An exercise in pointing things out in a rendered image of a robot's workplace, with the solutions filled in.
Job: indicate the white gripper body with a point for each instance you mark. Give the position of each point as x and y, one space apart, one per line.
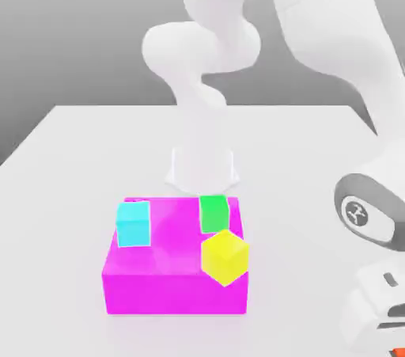
390 336

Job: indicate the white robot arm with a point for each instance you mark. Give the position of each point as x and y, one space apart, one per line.
329 24

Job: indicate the small orange cube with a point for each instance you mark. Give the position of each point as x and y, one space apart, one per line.
400 353

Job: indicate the small yellow cube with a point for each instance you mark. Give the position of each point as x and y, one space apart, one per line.
224 257

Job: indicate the small green cube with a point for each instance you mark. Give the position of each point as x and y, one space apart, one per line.
214 214

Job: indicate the small cyan cube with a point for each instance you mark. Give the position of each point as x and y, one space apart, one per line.
133 225

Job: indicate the large magenta box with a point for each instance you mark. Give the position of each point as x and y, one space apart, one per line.
177 293

